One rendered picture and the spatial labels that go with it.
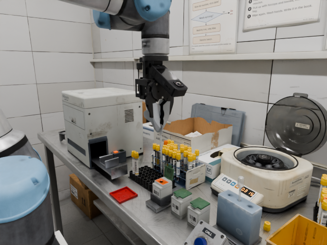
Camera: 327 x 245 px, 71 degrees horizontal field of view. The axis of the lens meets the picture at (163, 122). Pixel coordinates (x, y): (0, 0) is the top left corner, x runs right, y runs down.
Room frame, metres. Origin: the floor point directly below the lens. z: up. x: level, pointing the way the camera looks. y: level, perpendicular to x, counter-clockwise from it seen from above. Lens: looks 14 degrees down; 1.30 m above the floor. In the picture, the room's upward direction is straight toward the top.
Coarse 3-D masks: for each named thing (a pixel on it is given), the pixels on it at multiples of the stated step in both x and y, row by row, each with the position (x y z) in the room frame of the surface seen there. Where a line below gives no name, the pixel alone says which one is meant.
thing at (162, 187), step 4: (156, 180) 0.64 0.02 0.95; (160, 180) 0.64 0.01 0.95; (164, 180) 0.64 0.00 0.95; (168, 180) 0.64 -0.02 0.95; (152, 184) 0.64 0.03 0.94; (156, 184) 0.63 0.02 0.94; (160, 184) 0.62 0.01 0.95; (164, 184) 0.62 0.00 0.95; (168, 184) 0.63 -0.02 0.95; (152, 188) 0.64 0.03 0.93; (156, 188) 0.62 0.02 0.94; (160, 188) 0.61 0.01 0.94; (164, 188) 0.62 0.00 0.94; (168, 188) 0.63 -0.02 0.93; (152, 192) 0.64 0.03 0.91; (156, 192) 0.62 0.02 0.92; (160, 192) 0.61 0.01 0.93; (164, 192) 0.62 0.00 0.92; (168, 192) 0.63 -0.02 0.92; (160, 196) 0.61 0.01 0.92; (164, 196) 0.62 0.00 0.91
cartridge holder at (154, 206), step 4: (172, 192) 0.64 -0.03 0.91; (152, 196) 0.63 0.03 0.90; (156, 196) 0.62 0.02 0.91; (168, 196) 0.62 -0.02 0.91; (148, 200) 0.63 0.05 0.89; (152, 200) 0.63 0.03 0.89; (156, 200) 0.62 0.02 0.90; (160, 200) 0.60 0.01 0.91; (164, 200) 0.61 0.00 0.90; (168, 200) 0.62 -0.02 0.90; (148, 204) 0.62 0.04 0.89; (152, 204) 0.61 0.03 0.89; (156, 204) 0.61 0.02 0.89; (160, 204) 0.60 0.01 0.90; (164, 204) 0.61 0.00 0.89; (168, 204) 0.62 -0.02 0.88; (152, 208) 0.60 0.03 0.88; (156, 208) 0.59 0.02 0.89; (160, 208) 0.60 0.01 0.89; (164, 208) 0.61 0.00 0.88; (156, 212) 0.59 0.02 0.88
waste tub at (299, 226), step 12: (300, 216) 0.44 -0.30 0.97; (288, 228) 0.42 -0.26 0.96; (300, 228) 0.44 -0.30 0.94; (312, 228) 0.42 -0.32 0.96; (324, 228) 0.40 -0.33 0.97; (276, 240) 0.39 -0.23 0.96; (288, 240) 0.42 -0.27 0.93; (300, 240) 0.44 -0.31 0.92; (312, 240) 0.42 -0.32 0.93; (324, 240) 0.40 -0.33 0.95
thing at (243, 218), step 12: (228, 192) 0.53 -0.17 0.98; (228, 204) 0.50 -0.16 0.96; (240, 204) 0.48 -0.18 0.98; (252, 204) 0.48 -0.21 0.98; (228, 216) 0.50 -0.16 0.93; (240, 216) 0.47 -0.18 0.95; (252, 216) 0.45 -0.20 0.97; (216, 228) 0.51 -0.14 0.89; (228, 228) 0.50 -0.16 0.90; (240, 228) 0.47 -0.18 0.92; (252, 228) 0.45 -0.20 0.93; (228, 240) 0.48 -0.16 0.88; (240, 240) 0.47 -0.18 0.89; (252, 240) 0.45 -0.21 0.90
